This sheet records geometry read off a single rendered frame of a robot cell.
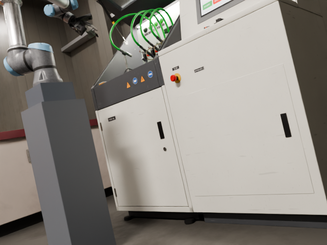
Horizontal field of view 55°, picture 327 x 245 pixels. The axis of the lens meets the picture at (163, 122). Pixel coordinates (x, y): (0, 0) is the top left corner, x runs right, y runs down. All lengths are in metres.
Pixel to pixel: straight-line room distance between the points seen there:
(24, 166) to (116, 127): 1.15
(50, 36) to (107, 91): 4.08
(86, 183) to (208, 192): 0.62
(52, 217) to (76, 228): 0.15
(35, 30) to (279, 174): 5.19
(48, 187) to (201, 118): 0.83
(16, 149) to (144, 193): 1.37
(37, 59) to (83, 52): 4.11
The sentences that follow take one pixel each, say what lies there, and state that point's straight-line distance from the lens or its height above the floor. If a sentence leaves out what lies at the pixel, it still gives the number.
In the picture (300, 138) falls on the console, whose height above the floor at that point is 0.39.
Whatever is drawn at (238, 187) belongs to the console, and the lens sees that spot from 1.56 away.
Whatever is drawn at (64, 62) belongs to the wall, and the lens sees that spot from 6.06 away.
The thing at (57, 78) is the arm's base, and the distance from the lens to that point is 1.70.
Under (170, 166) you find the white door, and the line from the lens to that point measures 1.80.
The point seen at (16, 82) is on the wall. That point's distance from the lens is 5.60.
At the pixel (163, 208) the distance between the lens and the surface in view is 1.93.
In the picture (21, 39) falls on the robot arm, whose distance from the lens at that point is 1.88.
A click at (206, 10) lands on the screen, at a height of 1.16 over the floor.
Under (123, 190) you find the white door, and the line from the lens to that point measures 2.17.
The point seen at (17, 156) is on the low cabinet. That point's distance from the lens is 2.96.
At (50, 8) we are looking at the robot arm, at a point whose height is 1.49.
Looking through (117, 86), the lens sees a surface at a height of 0.89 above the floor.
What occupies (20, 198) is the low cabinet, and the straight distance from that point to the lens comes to 2.96.
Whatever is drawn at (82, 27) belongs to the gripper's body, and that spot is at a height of 1.36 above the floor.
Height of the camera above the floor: 0.53
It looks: 2 degrees up
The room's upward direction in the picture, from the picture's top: 13 degrees counter-clockwise
